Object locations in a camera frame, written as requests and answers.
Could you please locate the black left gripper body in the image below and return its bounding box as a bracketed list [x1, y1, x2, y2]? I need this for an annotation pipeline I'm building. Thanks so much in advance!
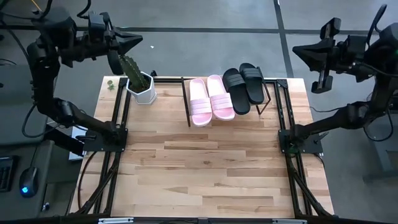
[86, 11, 125, 76]

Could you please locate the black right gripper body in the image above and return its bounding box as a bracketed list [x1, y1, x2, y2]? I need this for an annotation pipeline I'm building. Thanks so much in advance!
[312, 17, 368, 94]

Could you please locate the black rubber slide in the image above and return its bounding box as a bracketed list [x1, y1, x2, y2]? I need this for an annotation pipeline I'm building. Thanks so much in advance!
[222, 68, 251, 116]
[239, 62, 266, 105]

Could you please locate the wooden shelf with black frame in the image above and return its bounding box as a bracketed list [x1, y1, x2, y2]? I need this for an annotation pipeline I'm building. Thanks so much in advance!
[180, 67, 272, 128]

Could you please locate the pink rubber slide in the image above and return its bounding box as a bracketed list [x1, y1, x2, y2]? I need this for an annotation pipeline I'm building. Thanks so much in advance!
[206, 74, 236, 121]
[188, 78, 214, 128]

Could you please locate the green cactus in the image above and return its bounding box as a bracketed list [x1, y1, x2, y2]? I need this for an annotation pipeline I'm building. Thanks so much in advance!
[119, 55, 150, 91]

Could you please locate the white paper sheet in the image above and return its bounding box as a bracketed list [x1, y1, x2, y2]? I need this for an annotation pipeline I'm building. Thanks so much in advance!
[70, 126, 88, 162]

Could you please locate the grey side desk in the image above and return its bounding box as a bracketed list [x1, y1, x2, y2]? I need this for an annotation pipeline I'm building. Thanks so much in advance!
[0, 63, 82, 222]

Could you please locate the black computer mouse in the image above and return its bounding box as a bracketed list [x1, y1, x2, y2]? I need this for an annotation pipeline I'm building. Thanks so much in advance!
[19, 167, 40, 198]

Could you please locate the black keyboard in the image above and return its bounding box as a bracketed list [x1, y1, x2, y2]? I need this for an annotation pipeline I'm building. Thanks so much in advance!
[0, 155, 16, 192]

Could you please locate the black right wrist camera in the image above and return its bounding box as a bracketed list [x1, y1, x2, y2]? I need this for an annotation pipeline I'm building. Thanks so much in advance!
[345, 34, 368, 54]

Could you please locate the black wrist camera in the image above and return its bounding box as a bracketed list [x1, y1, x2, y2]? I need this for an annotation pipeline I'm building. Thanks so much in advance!
[345, 34, 368, 54]
[88, 11, 108, 35]

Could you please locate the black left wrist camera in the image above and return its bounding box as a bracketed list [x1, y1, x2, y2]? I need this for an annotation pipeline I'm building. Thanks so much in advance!
[88, 11, 108, 35]

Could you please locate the black aluminium table frame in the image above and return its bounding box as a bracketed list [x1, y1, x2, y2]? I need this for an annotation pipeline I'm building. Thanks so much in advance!
[71, 76, 333, 218]

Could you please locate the silver metal bracket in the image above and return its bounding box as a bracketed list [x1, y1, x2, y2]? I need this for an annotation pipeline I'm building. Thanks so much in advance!
[272, 218, 307, 224]
[98, 217, 134, 224]

